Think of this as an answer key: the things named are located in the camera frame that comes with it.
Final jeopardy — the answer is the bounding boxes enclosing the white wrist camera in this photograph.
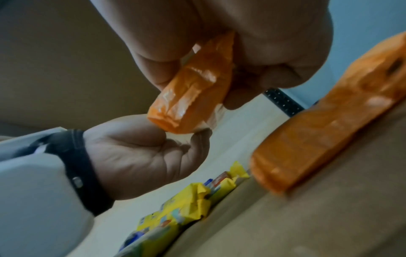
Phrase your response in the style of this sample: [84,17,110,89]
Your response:
[0,126,96,257]

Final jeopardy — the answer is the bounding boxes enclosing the black metal wooden shelf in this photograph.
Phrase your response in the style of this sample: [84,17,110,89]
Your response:
[0,0,406,257]

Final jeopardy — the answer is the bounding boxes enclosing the person's right hand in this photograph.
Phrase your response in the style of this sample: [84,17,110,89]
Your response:
[90,0,335,111]

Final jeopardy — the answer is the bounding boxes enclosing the black wristband with marker tags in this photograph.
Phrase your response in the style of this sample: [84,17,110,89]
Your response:
[19,128,116,217]

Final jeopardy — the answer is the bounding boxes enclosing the orange Casa 60L packet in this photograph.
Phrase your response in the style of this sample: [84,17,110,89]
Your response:
[147,31,237,134]
[248,32,406,198]

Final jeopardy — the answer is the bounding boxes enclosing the person's left hand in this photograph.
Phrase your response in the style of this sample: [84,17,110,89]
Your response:
[83,115,214,202]

